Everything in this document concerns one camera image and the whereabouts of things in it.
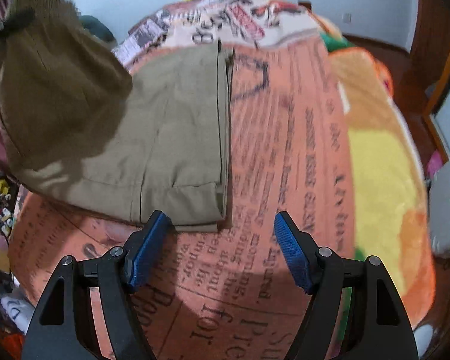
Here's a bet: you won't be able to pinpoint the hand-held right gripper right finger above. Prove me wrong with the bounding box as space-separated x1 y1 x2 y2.
274 211 419 360

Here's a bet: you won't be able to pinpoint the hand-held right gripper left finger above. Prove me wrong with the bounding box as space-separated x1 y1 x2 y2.
21 210 172 360

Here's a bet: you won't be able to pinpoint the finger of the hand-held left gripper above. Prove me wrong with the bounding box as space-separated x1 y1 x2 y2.
0 6 36 42

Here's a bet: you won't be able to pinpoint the olive green pants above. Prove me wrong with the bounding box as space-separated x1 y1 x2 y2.
0 0 235 233

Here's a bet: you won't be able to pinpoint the printed newspaper pattern blanket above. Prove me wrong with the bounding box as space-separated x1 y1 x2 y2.
7 0 437 360

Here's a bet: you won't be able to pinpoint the white plastic bag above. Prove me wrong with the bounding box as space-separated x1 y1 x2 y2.
0 288 35 335

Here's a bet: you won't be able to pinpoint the white suitcase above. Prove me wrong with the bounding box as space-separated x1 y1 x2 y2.
427 150 450 259

